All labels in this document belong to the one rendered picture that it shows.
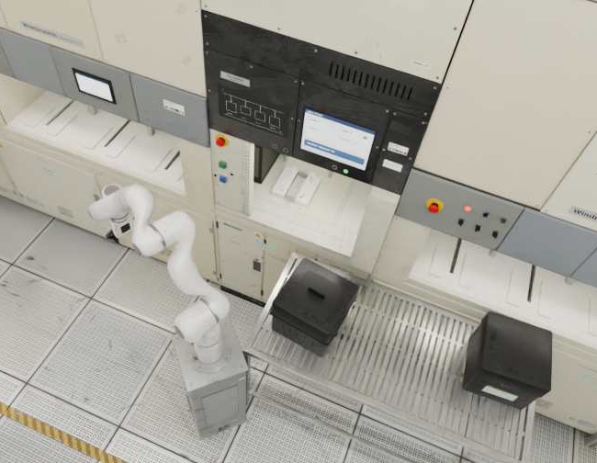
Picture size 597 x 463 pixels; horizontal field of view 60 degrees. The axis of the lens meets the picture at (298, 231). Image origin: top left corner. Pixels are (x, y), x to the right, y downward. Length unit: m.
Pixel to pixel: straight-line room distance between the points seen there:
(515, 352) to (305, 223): 1.15
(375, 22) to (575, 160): 0.80
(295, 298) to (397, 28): 1.16
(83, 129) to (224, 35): 1.46
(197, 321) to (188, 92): 0.95
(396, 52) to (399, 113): 0.23
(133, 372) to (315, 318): 1.39
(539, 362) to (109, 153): 2.37
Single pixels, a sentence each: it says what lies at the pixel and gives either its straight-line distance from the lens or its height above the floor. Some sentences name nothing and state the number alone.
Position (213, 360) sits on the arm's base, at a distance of 2.36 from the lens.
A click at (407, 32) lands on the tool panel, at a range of 1.74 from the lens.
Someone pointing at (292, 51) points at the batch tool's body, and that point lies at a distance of 1.91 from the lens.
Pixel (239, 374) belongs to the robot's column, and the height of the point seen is 0.73.
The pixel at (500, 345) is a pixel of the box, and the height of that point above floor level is 1.01.
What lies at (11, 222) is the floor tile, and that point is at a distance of 4.07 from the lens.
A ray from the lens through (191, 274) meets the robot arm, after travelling 1.94.
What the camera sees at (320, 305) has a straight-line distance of 2.25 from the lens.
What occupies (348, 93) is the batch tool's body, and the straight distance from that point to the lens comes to 1.92.
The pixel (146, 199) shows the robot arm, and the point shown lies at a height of 1.55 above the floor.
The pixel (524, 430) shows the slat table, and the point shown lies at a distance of 2.59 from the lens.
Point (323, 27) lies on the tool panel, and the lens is 1.82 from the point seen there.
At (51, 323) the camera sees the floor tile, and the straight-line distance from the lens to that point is 3.53.
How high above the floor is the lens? 2.97
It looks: 53 degrees down
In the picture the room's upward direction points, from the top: 8 degrees clockwise
